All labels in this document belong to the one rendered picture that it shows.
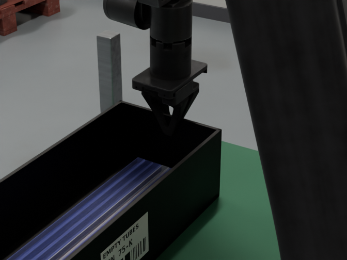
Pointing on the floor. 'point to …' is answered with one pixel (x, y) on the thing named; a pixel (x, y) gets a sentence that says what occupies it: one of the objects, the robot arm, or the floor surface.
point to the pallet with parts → (52, 6)
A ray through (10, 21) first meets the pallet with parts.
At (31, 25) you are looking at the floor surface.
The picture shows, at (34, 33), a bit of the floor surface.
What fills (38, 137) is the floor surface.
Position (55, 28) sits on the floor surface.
